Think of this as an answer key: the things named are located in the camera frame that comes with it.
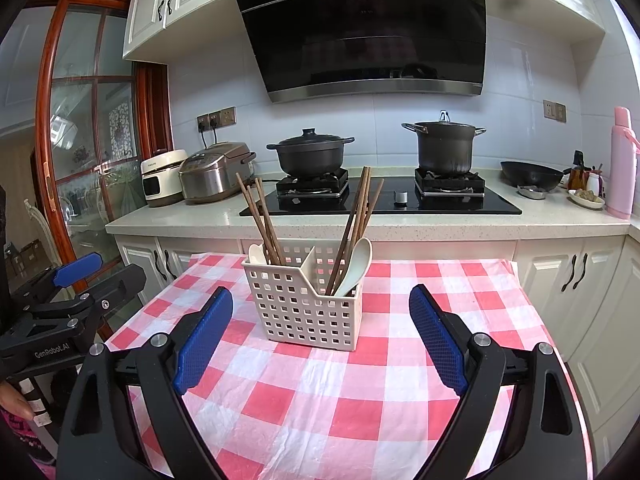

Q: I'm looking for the small white dish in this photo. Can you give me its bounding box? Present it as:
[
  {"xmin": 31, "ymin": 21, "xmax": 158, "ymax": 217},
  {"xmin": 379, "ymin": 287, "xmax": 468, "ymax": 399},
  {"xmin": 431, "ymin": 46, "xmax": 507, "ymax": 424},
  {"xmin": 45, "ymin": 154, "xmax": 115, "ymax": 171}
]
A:
[{"xmin": 567, "ymin": 189, "xmax": 606, "ymax": 209}]

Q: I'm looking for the black glass range hood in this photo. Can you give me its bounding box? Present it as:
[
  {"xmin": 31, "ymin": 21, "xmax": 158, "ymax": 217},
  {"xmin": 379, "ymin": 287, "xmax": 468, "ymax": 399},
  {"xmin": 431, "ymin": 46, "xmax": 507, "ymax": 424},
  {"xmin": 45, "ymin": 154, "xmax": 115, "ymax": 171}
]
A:
[{"xmin": 228, "ymin": 0, "xmax": 488, "ymax": 105}]

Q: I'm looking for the white electric cooker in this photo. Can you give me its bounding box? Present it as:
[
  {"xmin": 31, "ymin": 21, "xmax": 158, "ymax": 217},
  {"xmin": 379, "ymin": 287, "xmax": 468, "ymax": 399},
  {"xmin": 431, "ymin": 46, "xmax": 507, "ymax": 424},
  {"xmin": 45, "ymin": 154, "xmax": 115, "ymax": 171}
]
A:
[{"xmin": 140, "ymin": 148, "xmax": 188, "ymax": 208}]

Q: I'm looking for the black wok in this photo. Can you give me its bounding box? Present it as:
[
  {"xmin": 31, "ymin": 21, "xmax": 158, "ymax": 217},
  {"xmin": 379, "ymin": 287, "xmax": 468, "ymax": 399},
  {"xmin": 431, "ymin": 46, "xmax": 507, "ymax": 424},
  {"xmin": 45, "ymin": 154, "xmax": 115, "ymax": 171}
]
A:
[{"xmin": 500, "ymin": 160, "xmax": 573, "ymax": 192}]

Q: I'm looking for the red white checkered tablecloth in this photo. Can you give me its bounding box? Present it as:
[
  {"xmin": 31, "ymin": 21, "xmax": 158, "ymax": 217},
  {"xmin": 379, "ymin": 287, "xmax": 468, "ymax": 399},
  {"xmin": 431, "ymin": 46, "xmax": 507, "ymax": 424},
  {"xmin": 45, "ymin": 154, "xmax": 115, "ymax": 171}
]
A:
[{"xmin": 102, "ymin": 252, "xmax": 593, "ymax": 480}]

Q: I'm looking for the dark seasoning bottle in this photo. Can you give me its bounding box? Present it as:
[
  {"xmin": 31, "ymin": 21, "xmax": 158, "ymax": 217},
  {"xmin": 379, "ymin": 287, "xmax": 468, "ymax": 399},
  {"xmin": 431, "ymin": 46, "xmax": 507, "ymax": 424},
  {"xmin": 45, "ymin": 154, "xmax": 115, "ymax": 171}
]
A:
[{"xmin": 569, "ymin": 150, "xmax": 588, "ymax": 190}]

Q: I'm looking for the person's left hand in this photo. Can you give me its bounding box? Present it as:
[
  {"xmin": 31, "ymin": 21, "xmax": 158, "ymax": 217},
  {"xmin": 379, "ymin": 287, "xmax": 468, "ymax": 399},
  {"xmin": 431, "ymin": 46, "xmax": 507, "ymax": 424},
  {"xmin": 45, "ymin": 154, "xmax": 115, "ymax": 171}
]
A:
[{"xmin": 0, "ymin": 380, "xmax": 34, "ymax": 422}]

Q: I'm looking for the black glass gas cooktop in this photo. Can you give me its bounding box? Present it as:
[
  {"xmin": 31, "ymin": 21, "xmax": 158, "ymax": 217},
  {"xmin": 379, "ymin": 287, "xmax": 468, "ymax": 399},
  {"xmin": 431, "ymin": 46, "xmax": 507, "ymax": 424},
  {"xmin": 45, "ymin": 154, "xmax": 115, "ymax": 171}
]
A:
[{"xmin": 239, "ymin": 167, "xmax": 523, "ymax": 218}]

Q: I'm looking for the black casserole pot with lid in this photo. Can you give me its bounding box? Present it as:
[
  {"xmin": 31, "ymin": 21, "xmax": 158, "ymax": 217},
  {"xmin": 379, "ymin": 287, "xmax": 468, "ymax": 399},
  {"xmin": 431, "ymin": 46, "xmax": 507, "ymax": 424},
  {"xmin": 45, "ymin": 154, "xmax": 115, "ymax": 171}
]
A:
[{"xmin": 266, "ymin": 128, "xmax": 356, "ymax": 177}]

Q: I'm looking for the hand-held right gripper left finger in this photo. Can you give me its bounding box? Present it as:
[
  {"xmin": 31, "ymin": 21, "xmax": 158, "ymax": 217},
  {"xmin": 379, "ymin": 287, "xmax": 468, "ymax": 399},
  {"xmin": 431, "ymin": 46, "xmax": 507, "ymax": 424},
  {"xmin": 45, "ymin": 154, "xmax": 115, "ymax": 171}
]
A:
[{"xmin": 59, "ymin": 286, "xmax": 235, "ymax": 480}]

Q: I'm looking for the silver rice cooker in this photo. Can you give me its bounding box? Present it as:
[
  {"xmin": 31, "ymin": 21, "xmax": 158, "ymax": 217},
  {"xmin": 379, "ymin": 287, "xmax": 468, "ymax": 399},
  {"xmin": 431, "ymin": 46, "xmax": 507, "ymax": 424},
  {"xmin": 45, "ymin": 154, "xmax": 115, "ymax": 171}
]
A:
[{"xmin": 178, "ymin": 141, "xmax": 257, "ymax": 205}]

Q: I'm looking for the white plastic utensil basket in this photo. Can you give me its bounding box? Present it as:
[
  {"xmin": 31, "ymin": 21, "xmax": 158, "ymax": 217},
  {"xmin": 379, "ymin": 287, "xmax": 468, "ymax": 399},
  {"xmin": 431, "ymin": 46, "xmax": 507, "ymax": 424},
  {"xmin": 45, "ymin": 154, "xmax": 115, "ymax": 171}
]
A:
[{"xmin": 242, "ymin": 245, "xmax": 363, "ymax": 352}]

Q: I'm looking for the black tall stock pot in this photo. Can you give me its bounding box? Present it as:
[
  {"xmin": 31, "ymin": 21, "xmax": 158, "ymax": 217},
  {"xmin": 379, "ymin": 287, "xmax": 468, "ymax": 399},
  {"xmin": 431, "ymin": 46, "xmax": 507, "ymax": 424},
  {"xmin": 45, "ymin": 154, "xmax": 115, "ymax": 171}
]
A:
[{"xmin": 401, "ymin": 111, "xmax": 487, "ymax": 176}]

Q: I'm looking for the pink thermos bottle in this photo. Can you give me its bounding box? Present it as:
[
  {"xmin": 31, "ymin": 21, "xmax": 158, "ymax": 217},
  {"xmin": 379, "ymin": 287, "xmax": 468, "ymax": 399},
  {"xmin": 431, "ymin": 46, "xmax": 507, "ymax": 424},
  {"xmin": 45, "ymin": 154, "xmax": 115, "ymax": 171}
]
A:
[{"xmin": 609, "ymin": 106, "xmax": 640, "ymax": 220}]

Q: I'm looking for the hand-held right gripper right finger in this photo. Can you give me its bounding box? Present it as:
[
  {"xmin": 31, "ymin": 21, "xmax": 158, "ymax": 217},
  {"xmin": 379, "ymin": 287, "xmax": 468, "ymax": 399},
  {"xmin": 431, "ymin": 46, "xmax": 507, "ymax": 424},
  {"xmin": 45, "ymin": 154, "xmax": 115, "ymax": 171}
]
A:
[{"xmin": 409, "ymin": 284, "xmax": 596, "ymax": 480}]

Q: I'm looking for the wooden framed glass door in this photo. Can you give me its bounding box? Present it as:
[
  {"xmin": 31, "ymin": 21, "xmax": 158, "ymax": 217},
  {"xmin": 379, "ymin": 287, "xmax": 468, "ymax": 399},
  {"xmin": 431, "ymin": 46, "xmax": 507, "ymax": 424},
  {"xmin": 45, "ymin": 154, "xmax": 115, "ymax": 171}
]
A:
[{"xmin": 32, "ymin": 0, "xmax": 173, "ymax": 341}]

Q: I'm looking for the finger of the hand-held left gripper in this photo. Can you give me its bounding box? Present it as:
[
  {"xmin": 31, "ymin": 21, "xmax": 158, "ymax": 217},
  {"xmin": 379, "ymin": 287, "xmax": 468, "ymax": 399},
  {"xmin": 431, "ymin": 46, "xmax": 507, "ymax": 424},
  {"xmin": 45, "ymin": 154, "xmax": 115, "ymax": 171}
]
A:
[
  {"xmin": 24, "ymin": 266, "xmax": 148, "ymax": 324},
  {"xmin": 6, "ymin": 253, "xmax": 104, "ymax": 307}
]

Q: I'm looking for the white stone countertop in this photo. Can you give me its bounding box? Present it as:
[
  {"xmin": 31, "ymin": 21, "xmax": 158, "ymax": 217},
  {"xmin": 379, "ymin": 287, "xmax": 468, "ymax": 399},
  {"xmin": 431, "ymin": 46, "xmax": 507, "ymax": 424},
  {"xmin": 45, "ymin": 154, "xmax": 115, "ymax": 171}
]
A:
[{"xmin": 105, "ymin": 167, "xmax": 640, "ymax": 241}]

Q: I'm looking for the black power cord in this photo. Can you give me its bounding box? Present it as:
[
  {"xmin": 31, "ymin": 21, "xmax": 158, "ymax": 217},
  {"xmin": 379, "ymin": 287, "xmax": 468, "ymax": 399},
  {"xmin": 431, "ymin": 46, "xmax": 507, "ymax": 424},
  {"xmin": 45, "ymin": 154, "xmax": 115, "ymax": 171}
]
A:
[{"xmin": 197, "ymin": 117, "xmax": 221, "ymax": 148}]

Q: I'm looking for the gold triple wall socket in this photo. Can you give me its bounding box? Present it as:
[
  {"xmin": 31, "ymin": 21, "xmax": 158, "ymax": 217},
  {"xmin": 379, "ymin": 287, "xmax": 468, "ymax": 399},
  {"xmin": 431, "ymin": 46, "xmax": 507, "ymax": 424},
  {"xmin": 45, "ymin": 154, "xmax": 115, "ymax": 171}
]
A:
[{"xmin": 196, "ymin": 106, "xmax": 237, "ymax": 133}]

